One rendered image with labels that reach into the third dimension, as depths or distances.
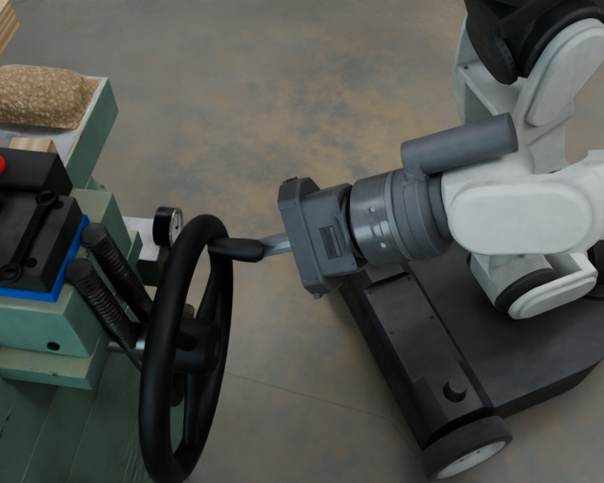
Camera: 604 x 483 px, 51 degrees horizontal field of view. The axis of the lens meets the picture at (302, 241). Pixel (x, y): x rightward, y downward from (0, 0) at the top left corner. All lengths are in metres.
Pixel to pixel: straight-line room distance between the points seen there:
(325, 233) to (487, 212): 0.17
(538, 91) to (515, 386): 0.77
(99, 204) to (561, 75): 0.54
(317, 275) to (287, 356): 0.97
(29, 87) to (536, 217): 0.59
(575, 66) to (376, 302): 0.79
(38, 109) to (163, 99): 1.40
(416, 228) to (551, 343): 0.98
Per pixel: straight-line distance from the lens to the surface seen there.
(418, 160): 0.57
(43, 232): 0.59
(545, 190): 0.52
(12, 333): 0.66
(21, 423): 0.78
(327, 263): 0.63
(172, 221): 0.96
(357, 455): 1.51
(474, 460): 1.51
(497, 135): 0.55
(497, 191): 0.53
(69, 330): 0.61
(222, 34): 2.44
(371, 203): 0.58
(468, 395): 1.36
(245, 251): 0.65
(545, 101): 0.84
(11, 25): 0.98
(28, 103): 0.83
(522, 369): 1.47
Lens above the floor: 1.44
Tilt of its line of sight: 55 degrees down
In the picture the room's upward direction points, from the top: straight up
